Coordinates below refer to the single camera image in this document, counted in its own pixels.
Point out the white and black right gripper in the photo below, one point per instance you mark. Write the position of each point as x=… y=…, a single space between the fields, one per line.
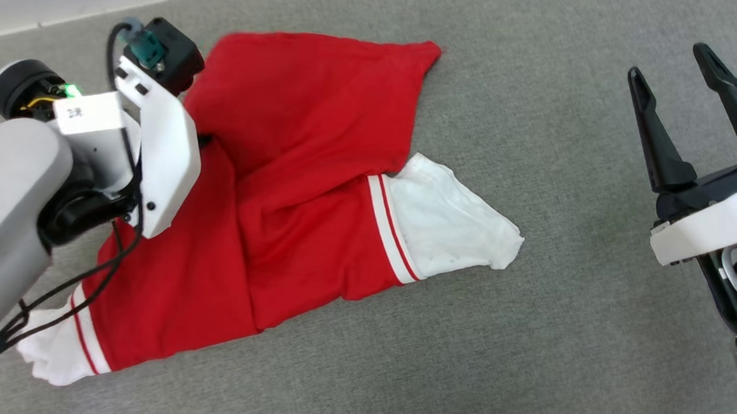
x=715 y=224

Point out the red and white jersey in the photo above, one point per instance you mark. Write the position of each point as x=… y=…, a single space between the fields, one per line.
x=291 y=205

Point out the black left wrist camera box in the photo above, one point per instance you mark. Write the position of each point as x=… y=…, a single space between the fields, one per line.
x=177 y=52

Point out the grey fabric sofa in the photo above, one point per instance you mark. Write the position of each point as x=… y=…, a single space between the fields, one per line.
x=543 y=350

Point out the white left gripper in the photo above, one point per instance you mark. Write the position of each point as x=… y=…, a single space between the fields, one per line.
x=167 y=155

